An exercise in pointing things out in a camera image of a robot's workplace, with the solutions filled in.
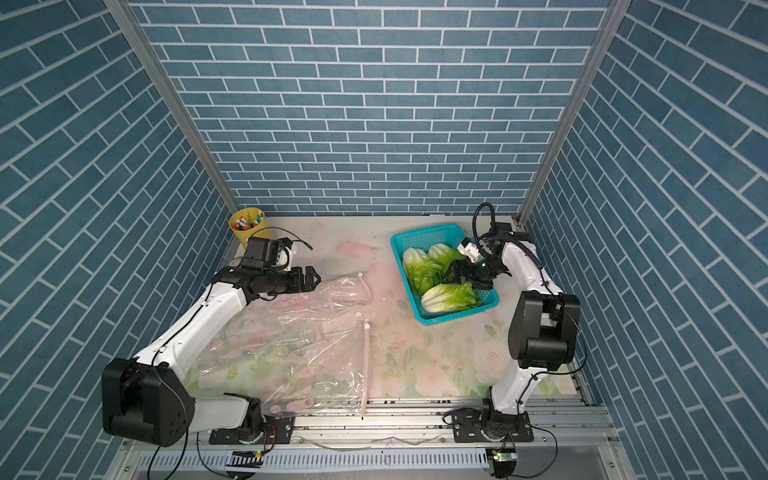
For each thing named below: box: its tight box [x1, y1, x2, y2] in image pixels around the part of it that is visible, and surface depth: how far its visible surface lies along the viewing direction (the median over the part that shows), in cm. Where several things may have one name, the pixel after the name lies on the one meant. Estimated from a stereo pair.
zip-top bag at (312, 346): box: [193, 297, 369, 396], surface depth 87 cm
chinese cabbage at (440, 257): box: [427, 243, 469, 277], surface depth 100 cm
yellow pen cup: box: [229, 207, 268, 249], surface depth 104 cm
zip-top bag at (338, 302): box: [264, 273, 373, 328], surface depth 94 cm
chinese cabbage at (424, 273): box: [403, 247, 444, 296], surface depth 96 cm
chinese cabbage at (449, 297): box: [421, 282, 481, 313], surface depth 89 cm
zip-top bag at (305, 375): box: [186, 336, 372, 416], surface depth 83 cm
